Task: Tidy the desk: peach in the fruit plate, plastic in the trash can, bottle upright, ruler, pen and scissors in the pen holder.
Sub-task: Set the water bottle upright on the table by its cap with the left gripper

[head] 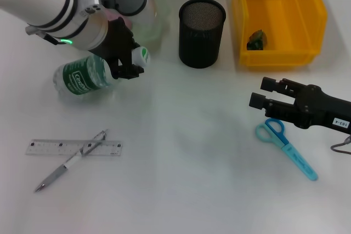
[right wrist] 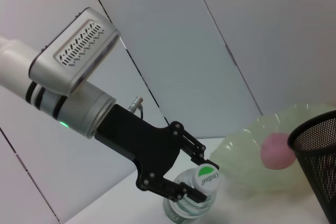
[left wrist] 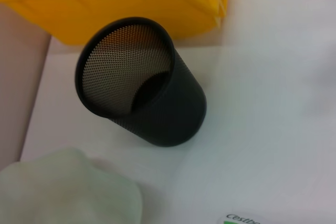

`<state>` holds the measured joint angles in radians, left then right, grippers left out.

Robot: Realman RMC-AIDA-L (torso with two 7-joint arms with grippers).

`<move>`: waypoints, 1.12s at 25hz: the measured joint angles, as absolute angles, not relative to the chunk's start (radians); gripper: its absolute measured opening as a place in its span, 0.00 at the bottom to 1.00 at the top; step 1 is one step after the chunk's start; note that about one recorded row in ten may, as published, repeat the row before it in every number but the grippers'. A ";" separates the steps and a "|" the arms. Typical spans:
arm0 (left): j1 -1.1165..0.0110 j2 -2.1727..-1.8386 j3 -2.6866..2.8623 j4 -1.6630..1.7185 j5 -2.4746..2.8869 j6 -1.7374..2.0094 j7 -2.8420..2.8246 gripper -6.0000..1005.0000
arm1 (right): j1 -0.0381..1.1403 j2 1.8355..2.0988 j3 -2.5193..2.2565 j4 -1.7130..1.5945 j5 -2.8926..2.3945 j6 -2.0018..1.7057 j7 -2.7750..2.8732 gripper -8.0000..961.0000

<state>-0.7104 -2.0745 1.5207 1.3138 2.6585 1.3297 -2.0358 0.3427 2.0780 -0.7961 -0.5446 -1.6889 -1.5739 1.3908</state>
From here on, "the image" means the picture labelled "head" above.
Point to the translucent green fruit bowl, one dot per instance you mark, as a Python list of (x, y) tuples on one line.
[(161, 17)]

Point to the pink peach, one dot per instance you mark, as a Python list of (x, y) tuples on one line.
[(126, 22)]

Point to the clear plastic ruler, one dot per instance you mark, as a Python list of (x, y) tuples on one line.
[(49, 147)]

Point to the silver white pen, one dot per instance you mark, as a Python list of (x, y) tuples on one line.
[(68, 164)]

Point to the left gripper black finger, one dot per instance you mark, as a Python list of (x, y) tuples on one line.
[(135, 43), (129, 71)]

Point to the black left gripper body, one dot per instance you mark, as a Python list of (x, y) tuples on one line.
[(115, 42)]

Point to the yellow plastic bin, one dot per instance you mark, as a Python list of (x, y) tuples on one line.
[(296, 12)]

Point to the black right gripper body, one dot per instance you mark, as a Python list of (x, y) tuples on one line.
[(315, 108)]

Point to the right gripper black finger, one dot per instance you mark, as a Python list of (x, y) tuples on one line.
[(268, 84), (257, 100)]

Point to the clear green-label water bottle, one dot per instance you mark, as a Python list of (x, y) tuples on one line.
[(82, 77)]

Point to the black mesh pen holder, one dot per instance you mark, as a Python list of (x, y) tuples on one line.
[(201, 39)]

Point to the green plastic wrapper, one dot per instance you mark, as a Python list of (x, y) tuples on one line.
[(257, 40)]

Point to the light blue scissors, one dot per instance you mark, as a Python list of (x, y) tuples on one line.
[(296, 160)]

